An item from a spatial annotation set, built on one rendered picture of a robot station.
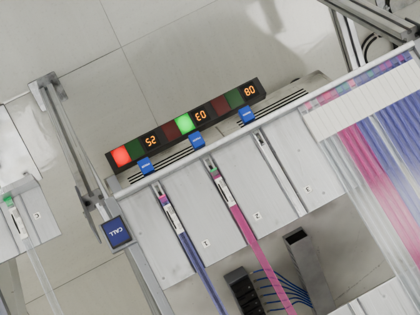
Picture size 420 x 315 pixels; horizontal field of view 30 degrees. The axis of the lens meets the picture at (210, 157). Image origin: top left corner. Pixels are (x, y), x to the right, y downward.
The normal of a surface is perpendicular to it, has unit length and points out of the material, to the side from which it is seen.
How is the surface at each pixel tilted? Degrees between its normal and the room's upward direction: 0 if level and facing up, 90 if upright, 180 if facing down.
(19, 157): 0
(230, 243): 44
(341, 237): 0
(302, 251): 0
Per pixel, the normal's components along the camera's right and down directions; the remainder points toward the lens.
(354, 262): 0.32, 0.41
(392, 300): -0.01, -0.25
